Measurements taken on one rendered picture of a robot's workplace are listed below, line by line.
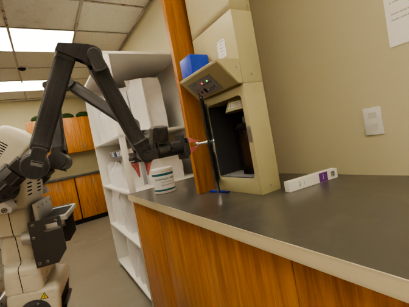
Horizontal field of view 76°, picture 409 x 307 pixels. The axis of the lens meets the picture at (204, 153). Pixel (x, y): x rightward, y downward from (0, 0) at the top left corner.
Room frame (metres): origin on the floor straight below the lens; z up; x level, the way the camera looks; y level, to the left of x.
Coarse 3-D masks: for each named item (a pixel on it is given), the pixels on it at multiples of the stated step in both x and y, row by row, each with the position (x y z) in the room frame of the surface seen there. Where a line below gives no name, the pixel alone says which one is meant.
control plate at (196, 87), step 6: (204, 78) 1.15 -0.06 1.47; (210, 78) 1.13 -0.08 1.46; (192, 84) 1.24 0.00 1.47; (198, 84) 1.22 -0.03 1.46; (204, 84) 1.19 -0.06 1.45; (210, 84) 1.17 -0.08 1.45; (216, 84) 1.15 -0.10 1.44; (192, 90) 1.29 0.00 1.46; (198, 90) 1.26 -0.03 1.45; (210, 90) 1.21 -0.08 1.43; (216, 90) 1.19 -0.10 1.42
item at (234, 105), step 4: (232, 100) 1.21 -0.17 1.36; (236, 100) 1.19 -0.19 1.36; (240, 100) 1.18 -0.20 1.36; (228, 104) 1.23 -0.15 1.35; (232, 104) 1.20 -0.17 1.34; (236, 104) 1.19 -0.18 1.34; (240, 104) 1.18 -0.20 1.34; (228, 108) 1.22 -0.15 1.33; (232, 108) 1.19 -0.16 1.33; (236, 108) 1.18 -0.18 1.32; (240, 108) 1.17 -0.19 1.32; (228, 112) 1.30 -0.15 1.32; (232, 112) 1.32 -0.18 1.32; (236, 112) 1.33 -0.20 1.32
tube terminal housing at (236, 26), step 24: (216, 24) 1.17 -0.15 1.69; (240, 24) 1.10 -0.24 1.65; (216, 48) 1.20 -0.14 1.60; (240, 48) 1.09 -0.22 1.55; (216, 96) 1.25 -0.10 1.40; (240, 96) 1.11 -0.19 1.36; (264, 96) 1.14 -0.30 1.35; (264, 120) 1.12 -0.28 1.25; (264, 144) 1.11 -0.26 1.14; (264, 168) 1.10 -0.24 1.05; (264, 192) 1.09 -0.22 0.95
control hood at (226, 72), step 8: (208, 64) 1.07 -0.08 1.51; (216, 64) 1.04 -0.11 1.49; (224, 64) 1.04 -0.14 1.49; (232, 64) 1.06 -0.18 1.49; (200, 72) 1.14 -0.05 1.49; (208, 72) 1.11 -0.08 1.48; (216, 72) 1.08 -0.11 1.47; (224, 72) 1.06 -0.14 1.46; (232, 72) 1.06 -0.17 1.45; (240, 72) 1.08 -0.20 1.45; (184, 80) 1.25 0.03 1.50; (192, 80) 1.22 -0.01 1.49; (216, 80) 1.13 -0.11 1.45; (224, 80) 1.10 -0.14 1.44; (232, 80) 1.07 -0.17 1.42; (240, 80) 1.08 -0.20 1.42; (224, 88) 1.15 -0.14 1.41; (208, 96) 1.27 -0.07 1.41
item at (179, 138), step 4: (176, 136) 1.11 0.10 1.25; (180, 136) 1.08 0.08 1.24; (176, 140) 1.12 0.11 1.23; (180, 140) 1.08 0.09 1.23; (172, 144) 1.05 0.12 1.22; (176, 144) 1.06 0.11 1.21; (180, 144) 1.07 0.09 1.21; (172, 148) 1.05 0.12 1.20; (176, 148) 1.05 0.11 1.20; (180, 148) 1.06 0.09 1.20; (184, 148) 1.07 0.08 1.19; (172, 152) 1.05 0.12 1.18; (176, 152) 1.06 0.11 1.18; (180, 152) 1.07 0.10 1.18; (184, 152) 1.07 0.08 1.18; (180, 156) 1.11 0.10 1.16; (184, 156) 1.07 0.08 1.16
